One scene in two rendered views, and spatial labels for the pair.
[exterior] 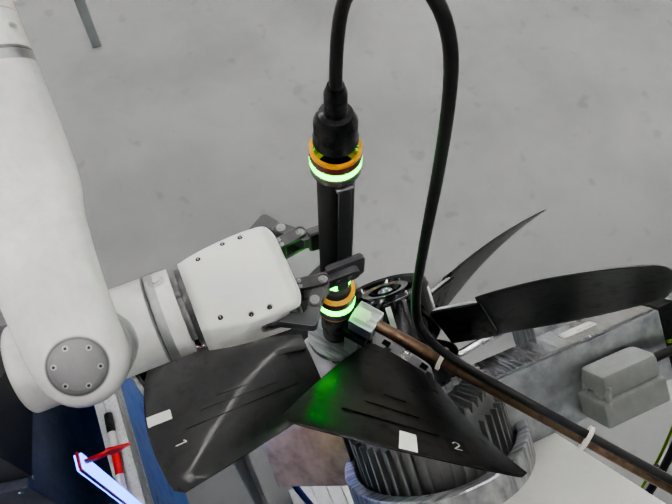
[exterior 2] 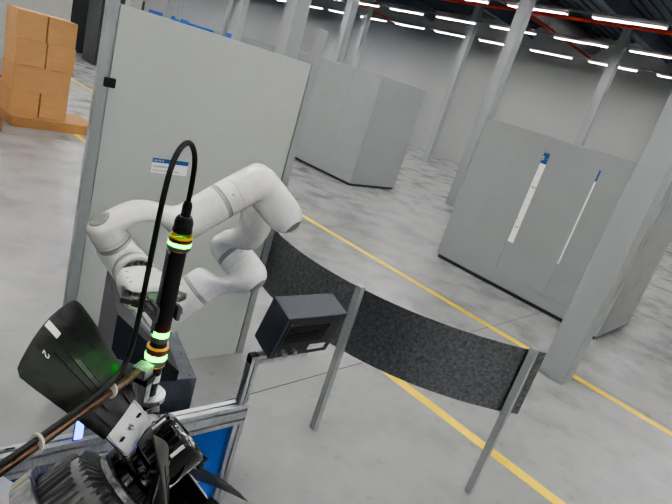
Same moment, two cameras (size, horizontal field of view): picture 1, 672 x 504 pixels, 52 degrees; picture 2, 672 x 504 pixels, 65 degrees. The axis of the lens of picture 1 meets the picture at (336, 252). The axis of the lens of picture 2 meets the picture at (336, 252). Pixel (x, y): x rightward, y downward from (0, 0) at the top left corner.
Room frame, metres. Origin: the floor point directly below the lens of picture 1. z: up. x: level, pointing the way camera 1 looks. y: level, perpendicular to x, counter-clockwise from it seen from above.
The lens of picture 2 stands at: (0.30, -0.96, 1.98)
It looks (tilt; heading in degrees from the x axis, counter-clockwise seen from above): 18 degrees down; 69
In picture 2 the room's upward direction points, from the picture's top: 17 degrees clockwise
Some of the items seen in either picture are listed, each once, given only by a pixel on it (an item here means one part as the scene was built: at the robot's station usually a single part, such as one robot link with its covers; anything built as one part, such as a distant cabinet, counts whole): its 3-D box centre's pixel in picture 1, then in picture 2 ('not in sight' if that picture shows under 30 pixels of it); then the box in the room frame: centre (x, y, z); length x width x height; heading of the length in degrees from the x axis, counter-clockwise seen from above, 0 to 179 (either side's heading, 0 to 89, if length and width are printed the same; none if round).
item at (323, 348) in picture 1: (343, 322); (148, 379); (0.35, -0.01, 1.31); 0.09 x 0.07 x 0.10; 58
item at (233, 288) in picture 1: (234, 290); (144, 285); (0.31, 0.10, 1.46); 0.11 x 0.10 x 0.07; 114
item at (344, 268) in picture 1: (337, 284); (144, 308); (0.32, 0.00, 1.47); 0.07 x 0.03 x 0.03; 114
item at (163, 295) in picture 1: (171, 311); (135, 272); (0.29, 0.16, 1.46); 0.09 x 0.03 x 0.08; 24
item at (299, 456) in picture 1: (314, 436); not in sight; (0.31, 0.03, 0.98); 0.20 x 0.16 x 0.20; 23
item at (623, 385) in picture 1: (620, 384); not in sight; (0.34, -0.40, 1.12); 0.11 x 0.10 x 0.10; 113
